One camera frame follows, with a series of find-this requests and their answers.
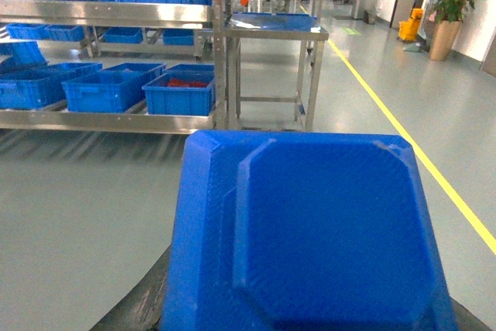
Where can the blue bin lower left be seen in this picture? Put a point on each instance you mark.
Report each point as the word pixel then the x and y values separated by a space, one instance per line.
pixel 38 87

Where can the blue bin with red parts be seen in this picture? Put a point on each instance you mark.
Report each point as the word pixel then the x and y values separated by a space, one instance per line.
pixel 162 100

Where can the yellow mop bucket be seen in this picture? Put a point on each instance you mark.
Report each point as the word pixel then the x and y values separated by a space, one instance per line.
pixel 408 29

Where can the green potted plant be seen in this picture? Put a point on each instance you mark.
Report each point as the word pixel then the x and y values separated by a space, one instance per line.
pixel 448 17

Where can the stainless steel shelf rack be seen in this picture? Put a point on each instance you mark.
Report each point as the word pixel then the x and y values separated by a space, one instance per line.
pixel 128 14

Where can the steel work table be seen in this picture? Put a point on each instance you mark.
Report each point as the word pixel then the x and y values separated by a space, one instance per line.
pixel 256 26

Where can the red parts in bin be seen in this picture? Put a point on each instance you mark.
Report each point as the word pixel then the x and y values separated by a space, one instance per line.
pixel 179 83

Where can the blue bin lower middle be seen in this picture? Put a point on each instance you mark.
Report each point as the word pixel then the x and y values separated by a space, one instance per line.
pixel 111 90

